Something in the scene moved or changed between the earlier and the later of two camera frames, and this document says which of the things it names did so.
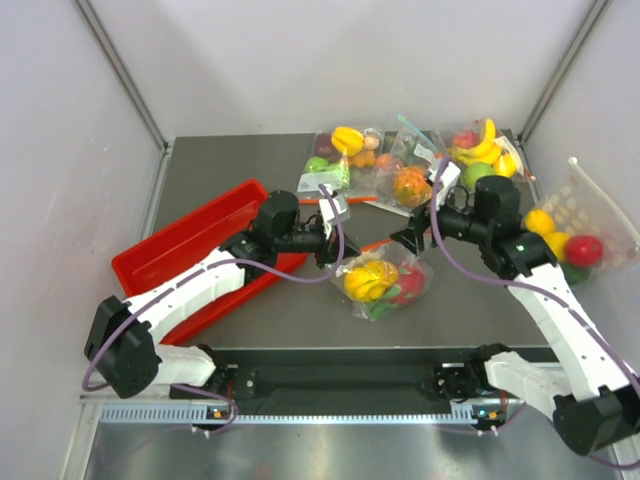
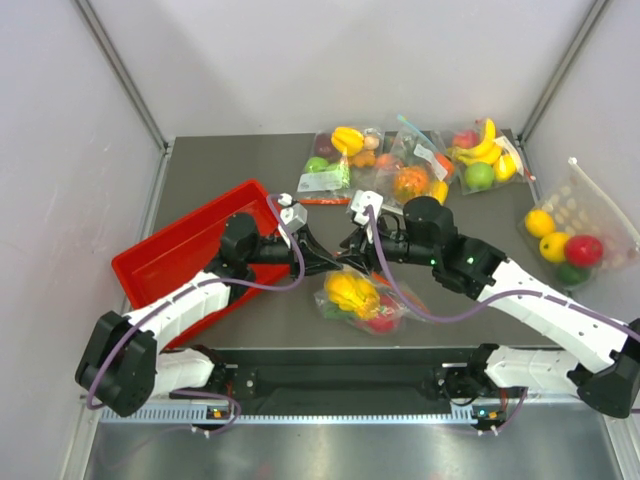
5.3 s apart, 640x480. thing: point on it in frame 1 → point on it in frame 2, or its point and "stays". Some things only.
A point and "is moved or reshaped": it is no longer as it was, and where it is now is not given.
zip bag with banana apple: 484,149 stays
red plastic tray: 205,228 stays
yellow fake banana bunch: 371,281 is moved or reshaped
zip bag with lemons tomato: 584,232 stays
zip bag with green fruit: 343,157 stays
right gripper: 421,220 → 358,250
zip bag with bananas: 384,281 is moved or reshaped
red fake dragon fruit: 411,281 → 389,311
